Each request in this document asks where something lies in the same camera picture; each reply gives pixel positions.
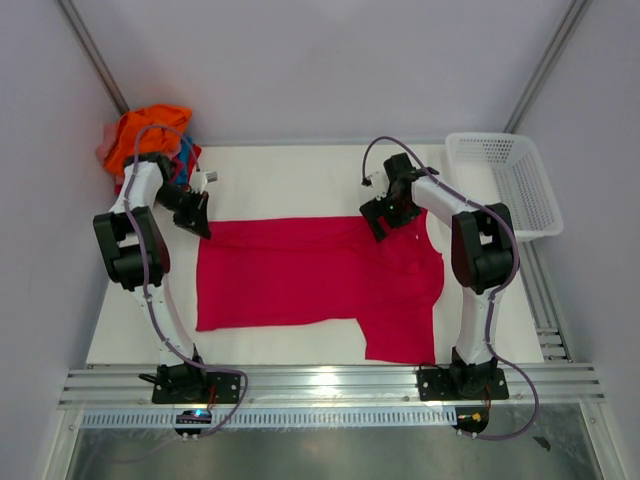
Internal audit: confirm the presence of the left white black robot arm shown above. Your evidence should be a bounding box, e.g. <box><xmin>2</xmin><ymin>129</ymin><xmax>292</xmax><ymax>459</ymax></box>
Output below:
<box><xmin>93</xmin><ymin>152</ymin><xmax>211</xmax><ymax>404</ymax></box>

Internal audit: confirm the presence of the right corner metal post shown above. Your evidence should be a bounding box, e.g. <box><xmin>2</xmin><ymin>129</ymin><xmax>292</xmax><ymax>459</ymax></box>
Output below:
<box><xmin>503</xmin><ymin>0</ymin><xmax>593</xmax><ymax>134</ymax></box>

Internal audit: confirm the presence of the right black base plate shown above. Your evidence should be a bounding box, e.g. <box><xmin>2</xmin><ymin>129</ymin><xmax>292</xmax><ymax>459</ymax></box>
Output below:
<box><xmin>416</xmin><ymin>368</ymin><xmax>510</xmax><ymax>401</ymax></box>

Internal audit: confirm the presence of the left corner metal post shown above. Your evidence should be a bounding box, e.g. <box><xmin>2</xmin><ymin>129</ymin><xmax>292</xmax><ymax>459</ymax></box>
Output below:
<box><xmin>54</xmin><ymin>0</ymin><xmax>129</xmax><ymax>115</ymax></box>

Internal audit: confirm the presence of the blue t-shirt in pile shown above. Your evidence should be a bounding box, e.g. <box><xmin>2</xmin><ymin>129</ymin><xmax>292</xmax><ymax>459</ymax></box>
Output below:
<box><xmin>173</xmin><ymin>136</ymin><xmax>200</xmax><ymax>185</ymax></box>

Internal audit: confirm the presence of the aluminium front rail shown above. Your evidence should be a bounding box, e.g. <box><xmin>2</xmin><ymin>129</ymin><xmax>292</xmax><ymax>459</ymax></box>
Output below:
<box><xmin>58</xmin><ymin>362</ymin><xmax>605</xmax><ymax>409</ymax></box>

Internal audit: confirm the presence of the orange folded t-shirt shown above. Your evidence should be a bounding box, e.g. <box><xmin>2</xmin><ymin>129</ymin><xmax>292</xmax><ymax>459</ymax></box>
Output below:
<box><xmin>102</xmin><ymin>104</ymin><xmax>193</xmax><ymax>176</ymax></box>

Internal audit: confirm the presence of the corner metal post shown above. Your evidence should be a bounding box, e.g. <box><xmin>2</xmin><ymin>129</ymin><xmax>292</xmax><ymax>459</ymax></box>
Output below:
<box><xmin>503</xmin><ymin>0</ymin><xmax>593</xmax><ymax>134</ymax></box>
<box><xmin>54</xmin><ymin>0</ymin><xmax>129</xmax><ymax>115</ymax></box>

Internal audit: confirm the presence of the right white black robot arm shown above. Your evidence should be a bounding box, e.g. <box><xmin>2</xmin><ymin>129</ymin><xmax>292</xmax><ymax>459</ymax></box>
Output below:
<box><xmin>359</xmin><ymin>153</ymin><xmax>519</xmax><ymax>400</ymax></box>

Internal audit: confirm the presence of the right controller board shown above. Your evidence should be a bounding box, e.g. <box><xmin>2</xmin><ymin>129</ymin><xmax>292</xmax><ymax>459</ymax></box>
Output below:
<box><xmin>453</xmin><ymin>407</ymin><xmax>490</xmax><ymax>439</ymax></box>

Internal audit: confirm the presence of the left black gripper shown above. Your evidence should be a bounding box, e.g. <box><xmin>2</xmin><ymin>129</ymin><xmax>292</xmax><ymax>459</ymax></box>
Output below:
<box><xmin>154</xmin><ymin>181</ymin><xmax>211</xmax><ymax>240</ymax></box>

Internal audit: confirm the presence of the slotted grey cable duct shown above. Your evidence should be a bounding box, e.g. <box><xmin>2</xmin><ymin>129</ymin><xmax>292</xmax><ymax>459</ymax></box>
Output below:
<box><xmin>81</xmin><ymin>406</ymin><xmax>455</xmax><ymax>429</ymax></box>

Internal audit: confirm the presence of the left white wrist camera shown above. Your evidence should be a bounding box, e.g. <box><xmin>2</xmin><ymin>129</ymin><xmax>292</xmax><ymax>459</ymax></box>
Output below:
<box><xmin>189</xmin><ymin>170</ymin><xmax>218</xmax><ymax>193</ymax></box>

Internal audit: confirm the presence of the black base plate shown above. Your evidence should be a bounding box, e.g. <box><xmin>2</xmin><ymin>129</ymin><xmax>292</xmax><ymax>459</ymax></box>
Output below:
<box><xmin>416</xmin><ymin>368</ymin><xmax>510</xmax><ymax>401</ymax></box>
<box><xmin>151</xmin><ymin>370</ymin><xmax>241</xmax><ymax>405</ymax></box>

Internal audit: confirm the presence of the red t-shirt at bottom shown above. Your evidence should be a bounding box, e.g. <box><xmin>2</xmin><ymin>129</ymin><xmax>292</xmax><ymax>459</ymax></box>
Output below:
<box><xmin>102</xmin><ymin>134</ymin><xmax>200</xmax><ymax>202</ymax></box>

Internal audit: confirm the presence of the white perforated plastic basket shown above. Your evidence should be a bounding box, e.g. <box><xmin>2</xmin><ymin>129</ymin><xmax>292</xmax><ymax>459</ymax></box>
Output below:
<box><xmin>445</xmin><ymin>132</ymin><xmax>564</xmax><ymax>242</ymax></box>

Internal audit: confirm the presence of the magenta pink t-shirt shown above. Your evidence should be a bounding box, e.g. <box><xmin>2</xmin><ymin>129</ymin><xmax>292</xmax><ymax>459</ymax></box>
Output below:
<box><xmin>196</xmin><ymin>210</ymin><xmax>445</xmax><ymax>364</ymax></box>

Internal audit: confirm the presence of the controller board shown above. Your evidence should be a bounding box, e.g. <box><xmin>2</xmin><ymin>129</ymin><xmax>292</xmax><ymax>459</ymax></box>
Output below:
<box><xmin>173</xmin><ymin>408</ymin><xmax>212</xmax><ymax>436</ymax></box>
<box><xmin>453</xmin><ymin>407</ymin><xmax>490</xmax><ymax>439</ymax></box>

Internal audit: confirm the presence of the left controller board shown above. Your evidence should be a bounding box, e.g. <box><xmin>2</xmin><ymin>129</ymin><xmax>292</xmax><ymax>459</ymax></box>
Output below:
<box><xmin>173</xmin><ymin>408</ymin><xmax>212</xmax><ymax>436</ymax></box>

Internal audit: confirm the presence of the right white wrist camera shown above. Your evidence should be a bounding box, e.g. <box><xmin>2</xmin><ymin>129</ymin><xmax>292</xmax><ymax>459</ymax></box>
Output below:
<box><xmin>361</xmin><ymin>171</ymin><xmax>389</xmax><ymax>192</ymax></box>

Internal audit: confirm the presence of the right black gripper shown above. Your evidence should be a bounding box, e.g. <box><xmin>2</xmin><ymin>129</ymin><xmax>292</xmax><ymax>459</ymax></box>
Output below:
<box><xmin>359</xmin><ymin>189</ymin><xmax>422</xmax><ymax>243</ymax></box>

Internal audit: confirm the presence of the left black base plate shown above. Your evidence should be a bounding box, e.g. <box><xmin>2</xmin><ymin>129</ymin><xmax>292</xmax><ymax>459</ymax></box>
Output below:
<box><xmin>151</xmin><ymin>370</ymin><xmax>241</xmax><ymax>405</ymax></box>

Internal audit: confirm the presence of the pink t-shirt under orange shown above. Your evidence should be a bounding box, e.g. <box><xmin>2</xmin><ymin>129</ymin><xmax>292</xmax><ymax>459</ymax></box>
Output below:
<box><xmin>94</xmin><ymin>123</ymin><xmax>118</xmax><ymax>164</ymax></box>

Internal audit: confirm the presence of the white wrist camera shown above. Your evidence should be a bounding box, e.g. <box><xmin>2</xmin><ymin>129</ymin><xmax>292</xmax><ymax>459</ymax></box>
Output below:
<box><xmin>361</xmin><ymin>171</ymin><xmax>389</xmax><ymax>192</ymax></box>
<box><xmin>189</xmin><ymin>170</ymin><xmax>218</xmax><ymax>193</ymax></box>

